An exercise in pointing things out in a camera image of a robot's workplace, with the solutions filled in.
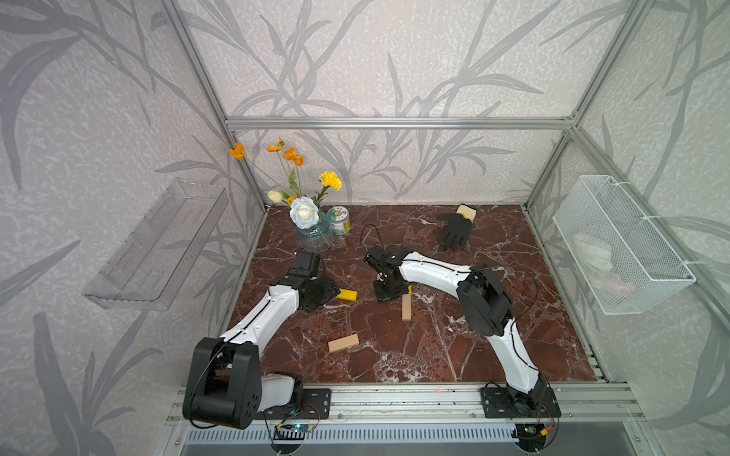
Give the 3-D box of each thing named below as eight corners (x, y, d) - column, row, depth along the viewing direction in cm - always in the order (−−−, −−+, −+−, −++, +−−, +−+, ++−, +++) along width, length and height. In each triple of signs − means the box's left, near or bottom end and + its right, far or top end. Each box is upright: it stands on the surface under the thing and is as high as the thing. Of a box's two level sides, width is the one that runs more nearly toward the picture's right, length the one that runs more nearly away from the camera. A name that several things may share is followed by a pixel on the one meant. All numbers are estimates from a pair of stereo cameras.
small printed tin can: (329, 236, 113) (325, 221, 106) (331, 220, 118) (328, 205, 112) (349, 236, 113) (347, 221, 106) (351, 220, 118) (349, 205, 112)
